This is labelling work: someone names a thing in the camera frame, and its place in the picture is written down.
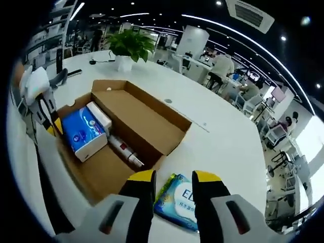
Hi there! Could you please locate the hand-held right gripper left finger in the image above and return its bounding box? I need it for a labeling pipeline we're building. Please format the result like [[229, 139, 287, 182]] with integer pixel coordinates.
[[79, 169, 157, 243]]

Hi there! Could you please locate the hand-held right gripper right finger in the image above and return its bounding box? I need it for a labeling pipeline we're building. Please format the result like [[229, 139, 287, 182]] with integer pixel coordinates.
[[192, 170, 269, 243]]

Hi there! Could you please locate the soft wet wipes packet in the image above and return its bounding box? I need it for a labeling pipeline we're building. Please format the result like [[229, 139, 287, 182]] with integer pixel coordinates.
[[153, 173, 201, 231]]

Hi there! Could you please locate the soft blue tissue pack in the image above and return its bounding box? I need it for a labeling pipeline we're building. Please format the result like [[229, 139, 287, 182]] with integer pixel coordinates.
[[61, 106, 109, 163]]

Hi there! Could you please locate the white medicine box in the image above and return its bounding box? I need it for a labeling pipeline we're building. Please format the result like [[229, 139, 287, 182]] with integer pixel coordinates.
[[86, 101, 113, 132]]

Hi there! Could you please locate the white bottle red label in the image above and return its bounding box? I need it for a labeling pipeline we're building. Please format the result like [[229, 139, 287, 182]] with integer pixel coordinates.
[[108, 135, 145, 167]]

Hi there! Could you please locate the brown cardboard shoe box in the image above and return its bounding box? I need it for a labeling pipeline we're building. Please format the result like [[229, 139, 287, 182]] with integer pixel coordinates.
[[54, 79, 193, 206]]

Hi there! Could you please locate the grey curved stand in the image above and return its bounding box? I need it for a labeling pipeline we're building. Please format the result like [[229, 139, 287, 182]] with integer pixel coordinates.
[[49, 67, 69, 90]]

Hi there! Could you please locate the black upright stand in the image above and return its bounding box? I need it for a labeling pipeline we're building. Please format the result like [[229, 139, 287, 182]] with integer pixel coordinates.
[[56, 47, 63, 74]]

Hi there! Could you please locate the grey metal shelving rack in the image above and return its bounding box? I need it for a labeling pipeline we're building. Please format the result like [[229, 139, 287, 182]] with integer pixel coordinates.
[[24, 0, 79, 67]]

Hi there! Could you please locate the black stool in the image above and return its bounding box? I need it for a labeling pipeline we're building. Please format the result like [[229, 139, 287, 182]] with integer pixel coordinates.
[[267, 151, 292, 178]]

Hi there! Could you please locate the wide ceiling light strip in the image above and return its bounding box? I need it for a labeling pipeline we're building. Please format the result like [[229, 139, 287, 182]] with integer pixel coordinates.
[[69, 2, 86, 21]]

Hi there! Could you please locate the white office chair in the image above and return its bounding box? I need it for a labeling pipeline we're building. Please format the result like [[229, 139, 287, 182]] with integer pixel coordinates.
[[234, 93, 264, 115], [262, 123, 290, 150]]

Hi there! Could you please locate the green potted plant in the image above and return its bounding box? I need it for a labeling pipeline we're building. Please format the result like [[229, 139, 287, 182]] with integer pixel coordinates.
[[104, 28, 155, 72]]

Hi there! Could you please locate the pink computer monitor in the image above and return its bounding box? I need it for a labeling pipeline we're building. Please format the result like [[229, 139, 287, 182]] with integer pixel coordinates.
[[271, 87, 287, 102]]

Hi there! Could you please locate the white office desk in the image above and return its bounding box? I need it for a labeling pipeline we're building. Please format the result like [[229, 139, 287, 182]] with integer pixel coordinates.
[[172, 53, 216, 82]]

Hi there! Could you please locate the long ceiling light strip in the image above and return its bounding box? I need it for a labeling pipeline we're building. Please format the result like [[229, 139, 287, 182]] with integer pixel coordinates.
[[181, 14, 316, 115]]

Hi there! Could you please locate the ceiling air conditioner vent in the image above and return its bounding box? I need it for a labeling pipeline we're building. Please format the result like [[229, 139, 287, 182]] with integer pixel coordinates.
[[224, 0, 276, 35]]

